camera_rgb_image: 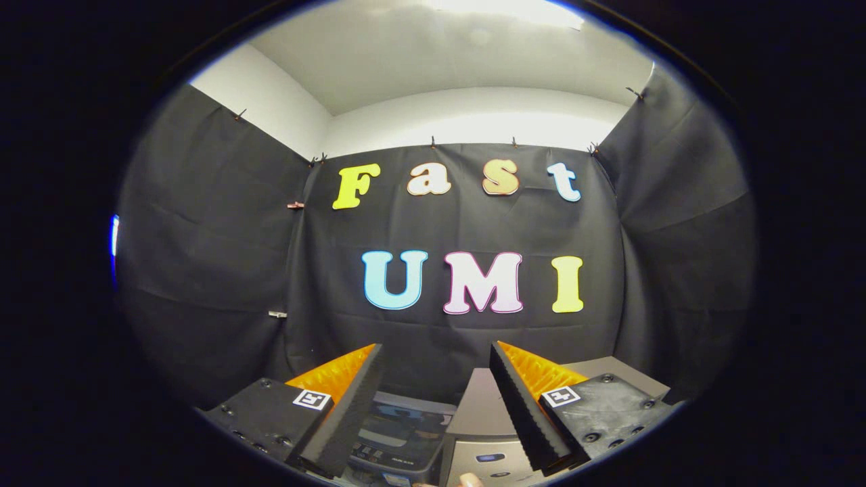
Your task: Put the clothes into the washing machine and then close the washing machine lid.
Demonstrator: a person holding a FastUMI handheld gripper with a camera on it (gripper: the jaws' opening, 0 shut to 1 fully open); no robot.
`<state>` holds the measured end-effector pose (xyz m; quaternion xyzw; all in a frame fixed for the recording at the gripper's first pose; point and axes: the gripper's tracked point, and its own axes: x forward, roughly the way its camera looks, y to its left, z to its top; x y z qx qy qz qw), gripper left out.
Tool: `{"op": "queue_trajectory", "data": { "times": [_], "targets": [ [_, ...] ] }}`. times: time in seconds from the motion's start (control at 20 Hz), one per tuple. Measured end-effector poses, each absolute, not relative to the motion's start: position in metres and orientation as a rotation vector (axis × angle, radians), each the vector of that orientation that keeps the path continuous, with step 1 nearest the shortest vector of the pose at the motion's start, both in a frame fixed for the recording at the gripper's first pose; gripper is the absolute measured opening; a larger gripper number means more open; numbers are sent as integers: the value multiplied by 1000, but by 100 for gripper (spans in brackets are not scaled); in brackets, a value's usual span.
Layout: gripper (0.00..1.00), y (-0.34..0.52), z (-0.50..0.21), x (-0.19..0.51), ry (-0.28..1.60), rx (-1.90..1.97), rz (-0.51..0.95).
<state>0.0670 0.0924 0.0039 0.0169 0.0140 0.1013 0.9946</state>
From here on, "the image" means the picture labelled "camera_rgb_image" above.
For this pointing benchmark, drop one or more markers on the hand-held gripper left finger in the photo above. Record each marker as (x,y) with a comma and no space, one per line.
(352,412)

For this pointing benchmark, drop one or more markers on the row of black clips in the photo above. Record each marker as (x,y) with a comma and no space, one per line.
(433,143)

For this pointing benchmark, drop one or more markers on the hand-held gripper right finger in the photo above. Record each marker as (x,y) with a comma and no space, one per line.
(524,412)

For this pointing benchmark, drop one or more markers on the black backdrop cloth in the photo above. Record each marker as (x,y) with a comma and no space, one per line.
(440,223)

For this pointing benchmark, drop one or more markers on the grey washing machine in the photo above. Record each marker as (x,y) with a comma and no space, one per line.
(385,456)

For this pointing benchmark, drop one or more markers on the computer monitor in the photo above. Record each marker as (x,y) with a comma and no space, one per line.
(114,237)

